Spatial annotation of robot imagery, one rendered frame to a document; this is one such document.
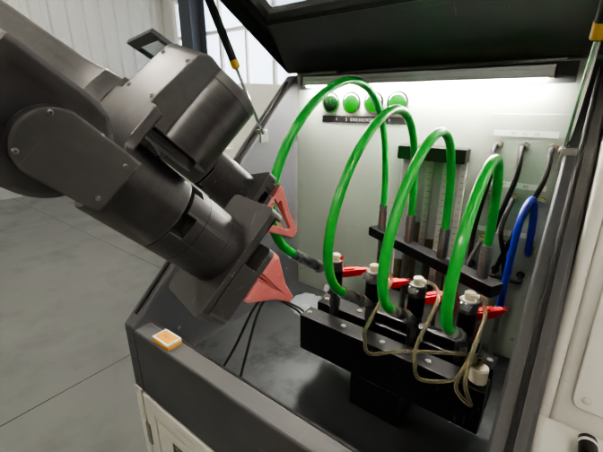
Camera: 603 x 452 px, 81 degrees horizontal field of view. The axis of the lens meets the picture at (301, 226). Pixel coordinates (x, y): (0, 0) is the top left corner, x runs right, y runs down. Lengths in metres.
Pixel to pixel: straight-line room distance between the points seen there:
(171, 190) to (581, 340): 0.53
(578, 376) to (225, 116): 0.54
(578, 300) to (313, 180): 0.68
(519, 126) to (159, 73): 0.69
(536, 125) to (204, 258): 0.68
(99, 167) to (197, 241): 0.09
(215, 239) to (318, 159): 0.75
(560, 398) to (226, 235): 0.51
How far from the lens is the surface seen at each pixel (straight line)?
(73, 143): 0.20
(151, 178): 0.24
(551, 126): 0.81
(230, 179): 0.45
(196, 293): 0.30
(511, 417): 0.50
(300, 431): 0.57
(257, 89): 3.56
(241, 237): 0.28
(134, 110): 0.24
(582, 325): 0.60
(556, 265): 0.56
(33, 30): 0.60
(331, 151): 0.97
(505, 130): 0.82
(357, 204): 0.96
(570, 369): 0.62
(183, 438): 0.84
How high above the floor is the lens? 1.38
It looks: 19 degrees down
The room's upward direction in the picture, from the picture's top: straight up
